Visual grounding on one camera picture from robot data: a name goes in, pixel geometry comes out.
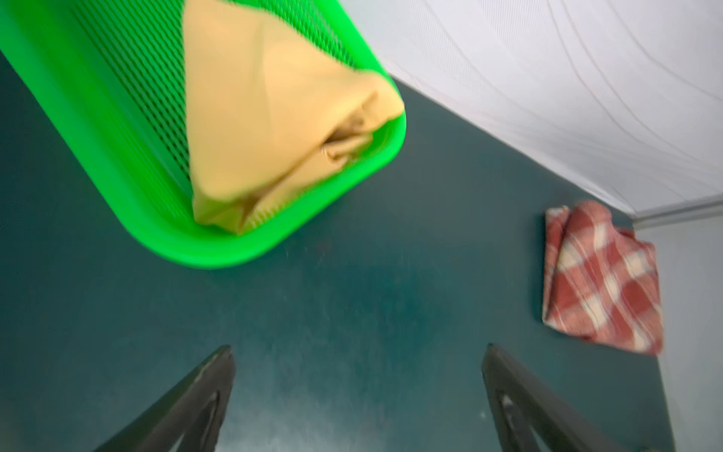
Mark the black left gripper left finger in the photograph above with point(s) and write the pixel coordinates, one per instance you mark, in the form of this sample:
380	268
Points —
187	418

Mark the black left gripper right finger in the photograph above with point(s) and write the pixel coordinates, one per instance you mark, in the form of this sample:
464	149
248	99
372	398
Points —
525	410

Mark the green plastic basket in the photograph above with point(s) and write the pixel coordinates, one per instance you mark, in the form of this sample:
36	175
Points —
110	77

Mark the yellow tan skirt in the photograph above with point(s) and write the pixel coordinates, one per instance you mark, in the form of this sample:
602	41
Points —
268	114

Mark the red plaid skirt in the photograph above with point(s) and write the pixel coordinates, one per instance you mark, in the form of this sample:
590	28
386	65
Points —
600	283

